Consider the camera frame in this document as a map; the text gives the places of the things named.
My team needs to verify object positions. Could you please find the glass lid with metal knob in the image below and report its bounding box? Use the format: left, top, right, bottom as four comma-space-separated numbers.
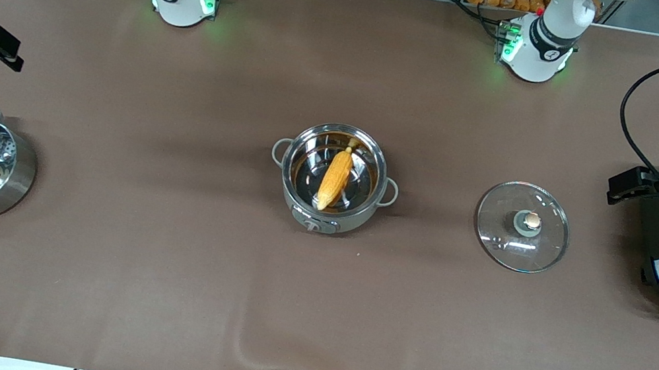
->
468, 175, 578, 279

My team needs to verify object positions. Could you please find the yellow corn cob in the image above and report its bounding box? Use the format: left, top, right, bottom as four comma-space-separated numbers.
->
314, 134, 359, 215

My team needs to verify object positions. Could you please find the grey-green electric steel pot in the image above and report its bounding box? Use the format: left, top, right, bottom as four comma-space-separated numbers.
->
260, 113, 409, 246

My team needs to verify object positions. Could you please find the brown table mat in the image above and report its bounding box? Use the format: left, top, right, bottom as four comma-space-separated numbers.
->
0, 0, 659, 370

